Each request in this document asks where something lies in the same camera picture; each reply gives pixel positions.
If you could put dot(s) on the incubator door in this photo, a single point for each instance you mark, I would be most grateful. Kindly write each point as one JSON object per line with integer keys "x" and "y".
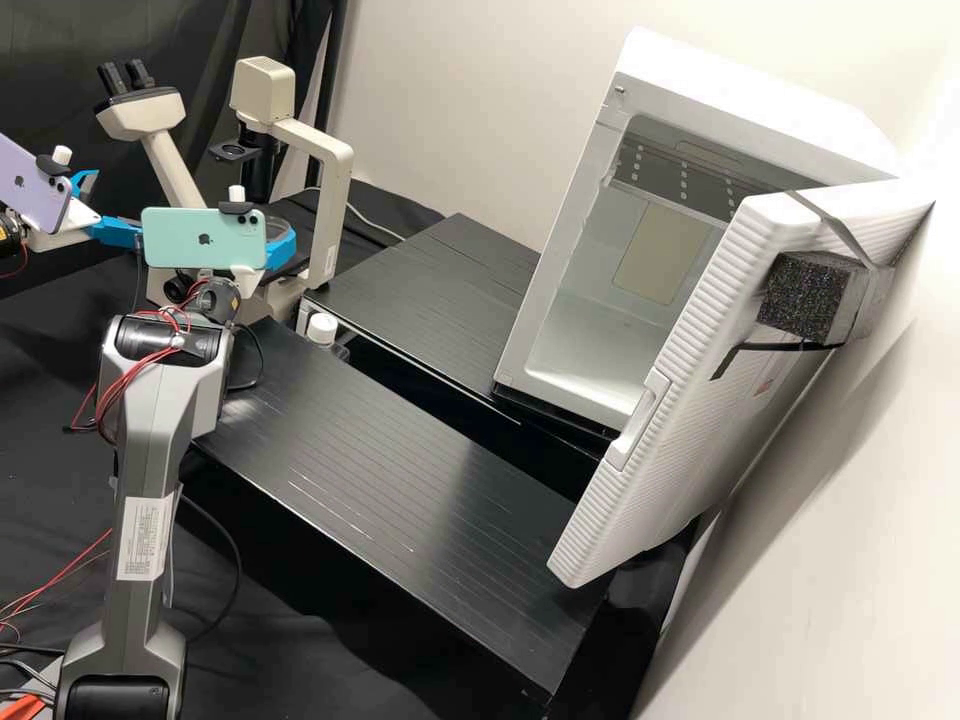
{"x": 675, "y": 420}

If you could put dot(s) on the wrist camera phone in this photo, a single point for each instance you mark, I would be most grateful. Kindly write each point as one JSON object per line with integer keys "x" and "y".
{"x": 195, "y": 236}
{"x": 30, "y": 187}

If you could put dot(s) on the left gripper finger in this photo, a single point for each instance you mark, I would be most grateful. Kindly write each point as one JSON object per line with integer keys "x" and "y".
{"x": 84, "y": 180}
{"x": 116, "y": 231}

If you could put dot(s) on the black platform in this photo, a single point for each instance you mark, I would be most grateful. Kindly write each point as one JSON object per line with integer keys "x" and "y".
{"x": 420, "y": 300}
{"x": 375, "y": 480}

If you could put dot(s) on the right wrist camera phone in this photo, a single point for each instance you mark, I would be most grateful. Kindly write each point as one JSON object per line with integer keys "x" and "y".
{"x": 195, "y": 236}

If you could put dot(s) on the left wrist camera phone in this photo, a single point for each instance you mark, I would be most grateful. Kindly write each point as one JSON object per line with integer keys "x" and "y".
{"x": 30, "y": 187}

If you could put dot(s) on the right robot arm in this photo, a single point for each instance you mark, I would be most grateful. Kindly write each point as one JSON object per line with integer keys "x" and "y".
{"x": 150, "y": 420}

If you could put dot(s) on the white-capped bottle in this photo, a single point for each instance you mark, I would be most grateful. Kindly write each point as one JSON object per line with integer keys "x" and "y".
{"x": 323, "y": 328}

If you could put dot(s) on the white incubator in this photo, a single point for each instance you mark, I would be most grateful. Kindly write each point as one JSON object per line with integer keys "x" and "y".
{"x": 675, "y": 105}

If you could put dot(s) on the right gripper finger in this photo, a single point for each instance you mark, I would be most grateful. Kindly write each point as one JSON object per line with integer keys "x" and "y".
{"x": 288, "y": 246}

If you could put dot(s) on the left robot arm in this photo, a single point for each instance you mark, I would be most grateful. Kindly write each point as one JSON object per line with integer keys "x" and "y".
{"x": 9, "y": 232}

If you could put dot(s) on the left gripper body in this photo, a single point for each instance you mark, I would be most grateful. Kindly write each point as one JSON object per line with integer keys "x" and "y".
{"x": 64, "y": 229}

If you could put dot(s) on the cream microscope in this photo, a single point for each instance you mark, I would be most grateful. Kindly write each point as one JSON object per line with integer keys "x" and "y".
{"x": 330, "y": 187}

